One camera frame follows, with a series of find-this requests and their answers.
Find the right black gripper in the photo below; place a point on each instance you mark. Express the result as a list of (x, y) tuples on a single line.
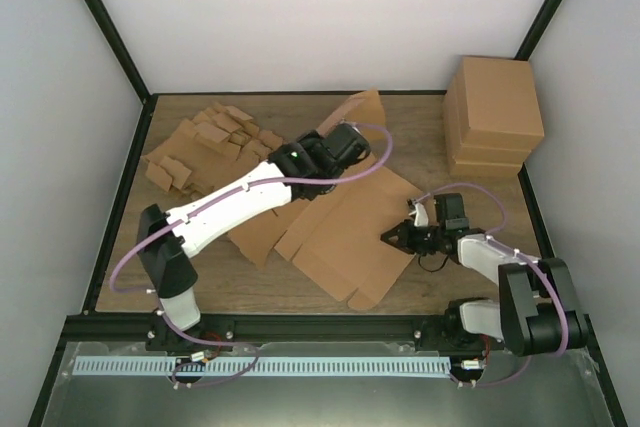
[(405, 235)]

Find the brown cardboard box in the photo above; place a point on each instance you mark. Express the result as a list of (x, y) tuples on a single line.
[(335, 239)]

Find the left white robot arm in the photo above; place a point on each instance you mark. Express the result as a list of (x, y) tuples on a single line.
[(303, 169)]

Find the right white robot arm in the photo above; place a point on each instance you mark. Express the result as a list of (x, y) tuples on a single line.
[(538, 311)]

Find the bottom folded cardboard box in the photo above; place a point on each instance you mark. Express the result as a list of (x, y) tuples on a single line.
[(479, 169)]

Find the folded cardboard box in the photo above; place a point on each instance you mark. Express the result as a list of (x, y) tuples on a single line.
[(479, 169), (458, 152), (497, 104)]

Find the middle folded cardboard box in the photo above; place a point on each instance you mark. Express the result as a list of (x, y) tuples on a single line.
[(458, 152)]

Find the top folded cardboard box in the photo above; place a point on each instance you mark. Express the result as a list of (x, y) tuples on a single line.
[(497, 104)]

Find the stack of flat cardboard blanks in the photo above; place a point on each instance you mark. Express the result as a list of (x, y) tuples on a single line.
[(209, 151)]

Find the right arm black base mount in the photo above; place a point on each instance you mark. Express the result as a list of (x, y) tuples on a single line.
[(444, 333)]

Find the light blue slotted cable duct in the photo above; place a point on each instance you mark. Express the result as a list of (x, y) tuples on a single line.
[(411, 367)]

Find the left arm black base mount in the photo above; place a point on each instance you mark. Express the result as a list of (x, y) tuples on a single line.
[(202, 336)]

